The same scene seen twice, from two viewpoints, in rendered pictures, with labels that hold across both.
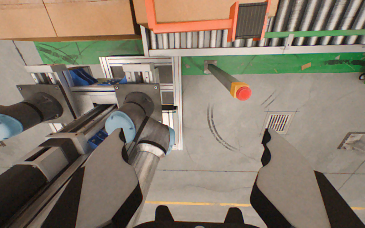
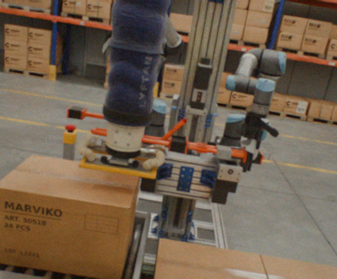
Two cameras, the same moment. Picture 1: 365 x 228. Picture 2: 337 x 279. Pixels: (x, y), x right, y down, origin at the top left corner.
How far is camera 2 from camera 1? 180 cm
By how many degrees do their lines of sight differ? 45
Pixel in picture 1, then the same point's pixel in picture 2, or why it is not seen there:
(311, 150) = not seen: outside the picture
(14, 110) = (229, 128)
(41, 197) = (192, 78)
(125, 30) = (169, 242)
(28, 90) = not seen: hidden behind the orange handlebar
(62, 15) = (246, 265)
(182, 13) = not seen: hidden behind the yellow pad
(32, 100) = (228, 141)
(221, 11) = (71, 162)
